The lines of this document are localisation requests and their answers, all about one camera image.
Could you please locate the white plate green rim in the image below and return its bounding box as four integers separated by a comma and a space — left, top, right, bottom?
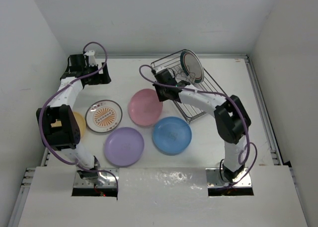
180, 49, 204, 83

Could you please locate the pink plastic plate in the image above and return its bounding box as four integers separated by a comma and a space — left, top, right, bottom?
128, 88, 163, 127

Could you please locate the blue plastic plate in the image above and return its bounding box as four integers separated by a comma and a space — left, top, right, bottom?
152, 116, 192, 155

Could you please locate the purple plastic plate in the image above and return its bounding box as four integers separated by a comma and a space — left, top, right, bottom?
104, 127, 145, 167

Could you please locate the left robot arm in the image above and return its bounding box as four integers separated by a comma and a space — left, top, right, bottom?
36, 51, 111, 184

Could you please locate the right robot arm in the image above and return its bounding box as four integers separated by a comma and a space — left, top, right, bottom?
152, 67, 251, 183

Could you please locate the white plate orange sunburst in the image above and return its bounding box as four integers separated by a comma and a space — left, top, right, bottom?
85, 100, 123, 134

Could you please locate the yellow plastic plate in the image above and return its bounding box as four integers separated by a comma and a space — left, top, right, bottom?
73, 112, 86, 140

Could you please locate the white front cover board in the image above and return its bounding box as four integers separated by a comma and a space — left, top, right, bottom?
19, 166, 307, 227

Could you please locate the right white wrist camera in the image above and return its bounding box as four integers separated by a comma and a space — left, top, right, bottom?
152, 66, 167, 75

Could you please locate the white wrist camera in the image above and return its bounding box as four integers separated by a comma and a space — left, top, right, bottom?
152, 66, 167, 75
83, 50, 97, 67

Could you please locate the metal wire dish rack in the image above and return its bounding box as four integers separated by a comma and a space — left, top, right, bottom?
151, 49, 226, 123

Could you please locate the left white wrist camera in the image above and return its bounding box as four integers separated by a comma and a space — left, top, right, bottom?
83, 50, 97, 67

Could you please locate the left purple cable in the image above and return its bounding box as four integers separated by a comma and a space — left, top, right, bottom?
38, 41, 119, 192

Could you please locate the purple cable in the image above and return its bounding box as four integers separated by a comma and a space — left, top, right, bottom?
138, 64, 258, 189
38, 41, 119, 192

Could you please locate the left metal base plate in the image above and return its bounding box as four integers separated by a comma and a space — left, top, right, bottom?
73, 168, 119, 189

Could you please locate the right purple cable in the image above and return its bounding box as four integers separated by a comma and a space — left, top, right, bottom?
138, 64, 258, 189

